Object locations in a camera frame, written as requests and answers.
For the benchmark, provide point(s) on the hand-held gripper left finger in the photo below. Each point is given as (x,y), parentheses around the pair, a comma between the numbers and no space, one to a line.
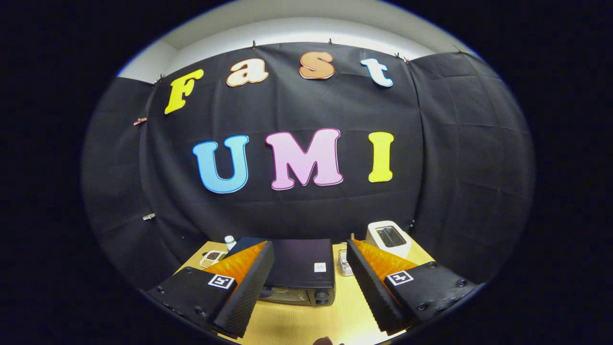
(249,292)

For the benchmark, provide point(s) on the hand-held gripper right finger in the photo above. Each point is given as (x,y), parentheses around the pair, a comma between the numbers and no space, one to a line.
(368,287)

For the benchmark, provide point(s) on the black toaster oven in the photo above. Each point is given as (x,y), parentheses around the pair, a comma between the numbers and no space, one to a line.
(301,261)

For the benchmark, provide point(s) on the white pop-up toaster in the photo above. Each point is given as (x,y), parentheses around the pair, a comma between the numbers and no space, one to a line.
(390,239)

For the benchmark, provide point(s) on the white snack tray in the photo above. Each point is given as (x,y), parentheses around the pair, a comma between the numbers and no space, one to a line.
(211,258)

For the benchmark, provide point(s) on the small white bottle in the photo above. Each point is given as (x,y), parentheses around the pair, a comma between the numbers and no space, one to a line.
(230,243)

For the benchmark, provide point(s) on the red cloth clip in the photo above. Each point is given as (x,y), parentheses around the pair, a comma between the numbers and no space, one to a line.
(140,121)

